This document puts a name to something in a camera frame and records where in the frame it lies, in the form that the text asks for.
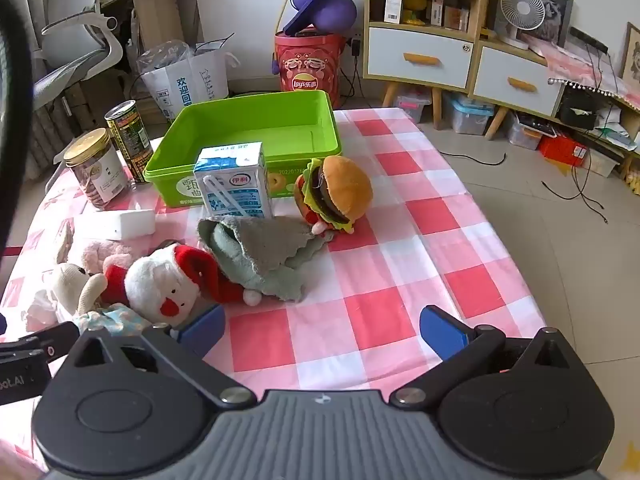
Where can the white product box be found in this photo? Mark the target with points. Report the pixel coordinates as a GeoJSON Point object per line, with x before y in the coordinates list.
{"type": "Point", "coordinates": [394, 7]}

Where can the pink plush toy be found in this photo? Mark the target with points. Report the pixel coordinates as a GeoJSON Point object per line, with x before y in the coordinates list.
{"type": "Point", "coordinates": [97, 255]}

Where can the red box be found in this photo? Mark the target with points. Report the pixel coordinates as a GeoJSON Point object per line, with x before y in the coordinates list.
{"type": "Point", "coordinates": [562, 147]}

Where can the black yellow drink can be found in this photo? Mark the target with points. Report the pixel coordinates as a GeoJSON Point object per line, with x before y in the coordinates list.
{"type": "Point", "coordinates": [130, 145]}

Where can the blue white milk carton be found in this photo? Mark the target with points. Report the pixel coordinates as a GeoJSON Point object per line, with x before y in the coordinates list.
{"type": "Point", "coordinates": [235, 195]}

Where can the pink checkered tablecloth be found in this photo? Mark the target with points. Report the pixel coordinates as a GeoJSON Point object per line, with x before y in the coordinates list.
{"type": "Point", "coordinates": [400, 240]}

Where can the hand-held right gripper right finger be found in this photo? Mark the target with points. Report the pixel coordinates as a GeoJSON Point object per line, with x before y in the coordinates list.
{"type": "Point", "coordinates": [442, 330]}

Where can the low white drawer cabinet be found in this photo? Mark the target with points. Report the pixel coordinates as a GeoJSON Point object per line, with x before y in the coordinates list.
{"type": "Point", "coordinates": [515, 80]}

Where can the cardboard box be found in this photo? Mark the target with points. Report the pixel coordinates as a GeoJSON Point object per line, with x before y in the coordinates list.
{"type": "Point", "coordinates": [165, 10]}

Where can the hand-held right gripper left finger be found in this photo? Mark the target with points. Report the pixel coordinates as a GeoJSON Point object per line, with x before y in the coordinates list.
{"type": "Point", "coordinates": [200, 332]}

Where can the white sponge block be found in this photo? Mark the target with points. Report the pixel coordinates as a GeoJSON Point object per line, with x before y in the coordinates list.
{"type": "Point", "coordinates": [125, 222]}

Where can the clear plastic bag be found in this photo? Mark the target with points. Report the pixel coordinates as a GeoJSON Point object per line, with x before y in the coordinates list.
{"type": "Point", "coordinates": [162, 55]}

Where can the gold-lidded cookie jar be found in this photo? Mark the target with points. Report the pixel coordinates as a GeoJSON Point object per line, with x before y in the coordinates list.
{"type": "Point", "coordinates": [100, 180]}

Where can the santa plush toy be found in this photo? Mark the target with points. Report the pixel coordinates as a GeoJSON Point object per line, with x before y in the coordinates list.
{"type": "Point", "coordinates": [155, 280]}

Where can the clear storage box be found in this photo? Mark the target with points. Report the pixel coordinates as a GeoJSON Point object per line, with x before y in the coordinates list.
{"type": "Point", "coordinates": [467, 115]}
{"type": "Point", "coordinates": [412, 102]}

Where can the cream rabbit doll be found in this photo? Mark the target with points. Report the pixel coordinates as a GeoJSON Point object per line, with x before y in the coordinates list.
{"type": "Point", "coordinates": [67, 282]}

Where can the hamburger plush toy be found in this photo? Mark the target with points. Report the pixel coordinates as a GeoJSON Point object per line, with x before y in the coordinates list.
{"type": "Point", "coordinates": [345, 185]}

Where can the green plastic bin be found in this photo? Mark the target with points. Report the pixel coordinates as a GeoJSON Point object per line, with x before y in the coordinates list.
{"type": "Point", "coordinates": [250, 125]}

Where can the brown picture frame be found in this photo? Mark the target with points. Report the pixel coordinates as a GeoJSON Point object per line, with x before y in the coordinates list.
{"type": "Point", "coordinates": [632, 55]}

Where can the black picture frame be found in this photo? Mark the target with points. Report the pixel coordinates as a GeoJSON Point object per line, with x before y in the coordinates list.
{"type": "Point", "coordinates": [555, 10]}

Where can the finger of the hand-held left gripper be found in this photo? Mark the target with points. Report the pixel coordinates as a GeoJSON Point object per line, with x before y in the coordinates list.
{"type": "Point", "coordinates": [45, 341]}

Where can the purple bounce ball toy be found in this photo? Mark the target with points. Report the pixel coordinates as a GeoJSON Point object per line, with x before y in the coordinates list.
{"type": "Point", "coordinates": [330, 10]}

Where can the black power adapter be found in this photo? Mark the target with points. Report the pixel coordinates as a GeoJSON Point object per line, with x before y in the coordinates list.
{"type": "Point", "coordinates": [356, 47]}

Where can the grey-green towel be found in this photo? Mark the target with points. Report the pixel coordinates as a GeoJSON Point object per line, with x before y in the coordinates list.
{"type": "Point", "coordinates": [265, 255]}

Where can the small white desk fan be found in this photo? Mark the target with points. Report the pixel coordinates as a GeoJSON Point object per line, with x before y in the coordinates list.
{"type": "Point", "coordinates": [522, 7]}

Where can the white paper bag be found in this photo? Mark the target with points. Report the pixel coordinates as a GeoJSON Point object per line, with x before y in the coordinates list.
{"type": "Point", "coordinates": [195, 85]}

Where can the tall yellow shelf cabinet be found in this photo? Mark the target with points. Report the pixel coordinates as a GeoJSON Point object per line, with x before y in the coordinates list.
{"type": "Point", "coordinates": [415, 55]}

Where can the black box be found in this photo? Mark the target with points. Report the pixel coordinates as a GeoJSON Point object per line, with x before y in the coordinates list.
{"type": "Point", "coordinates": [577, 107]}

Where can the red snack bucket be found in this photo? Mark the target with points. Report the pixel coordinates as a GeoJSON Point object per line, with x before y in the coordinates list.
{"type": "Point", "coordinates": [310, 70]}

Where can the pink lace cloth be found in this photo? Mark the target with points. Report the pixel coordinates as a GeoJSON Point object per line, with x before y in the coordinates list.
{"type": "Point", "coordinates": [575, 60]}

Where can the grey office chair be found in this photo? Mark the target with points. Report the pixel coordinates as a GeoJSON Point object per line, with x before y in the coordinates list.
{"type": "Point", "coordinates": [75, 45]}

